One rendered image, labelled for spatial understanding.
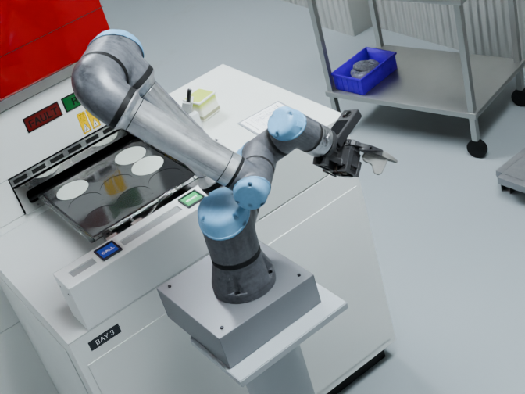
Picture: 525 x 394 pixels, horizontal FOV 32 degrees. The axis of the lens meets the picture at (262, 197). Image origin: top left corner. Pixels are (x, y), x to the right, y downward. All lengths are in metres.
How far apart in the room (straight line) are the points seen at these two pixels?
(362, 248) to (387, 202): 1.06
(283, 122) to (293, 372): 0.64
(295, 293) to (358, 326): 0.85
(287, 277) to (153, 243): 0.39
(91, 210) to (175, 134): 0.77
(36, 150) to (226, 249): 0.96
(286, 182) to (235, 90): 0.46
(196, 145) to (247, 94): 0.90
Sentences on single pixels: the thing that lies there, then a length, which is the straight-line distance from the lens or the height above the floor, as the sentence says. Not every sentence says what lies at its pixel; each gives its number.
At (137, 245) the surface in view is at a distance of 2.28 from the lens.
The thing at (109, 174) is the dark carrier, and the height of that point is 0.90.
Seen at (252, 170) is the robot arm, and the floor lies 1.22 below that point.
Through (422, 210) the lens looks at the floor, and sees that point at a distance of 3.72.
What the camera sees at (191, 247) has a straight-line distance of 2.36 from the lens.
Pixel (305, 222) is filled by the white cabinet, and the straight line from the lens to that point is 2.56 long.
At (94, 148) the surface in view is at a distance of 2.84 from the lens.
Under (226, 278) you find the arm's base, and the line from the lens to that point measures 2.04.
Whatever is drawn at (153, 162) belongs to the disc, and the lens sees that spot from 2.71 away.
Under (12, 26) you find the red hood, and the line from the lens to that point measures 2.60.
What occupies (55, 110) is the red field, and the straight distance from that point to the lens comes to 2.76.
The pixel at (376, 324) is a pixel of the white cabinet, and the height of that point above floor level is 0.20.
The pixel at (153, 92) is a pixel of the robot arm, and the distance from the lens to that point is 2.01.
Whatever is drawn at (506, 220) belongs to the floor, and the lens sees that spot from 3.62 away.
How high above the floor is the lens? 2.22
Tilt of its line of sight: 33 degrees down
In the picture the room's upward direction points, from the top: 17 degrees counter-clockwise
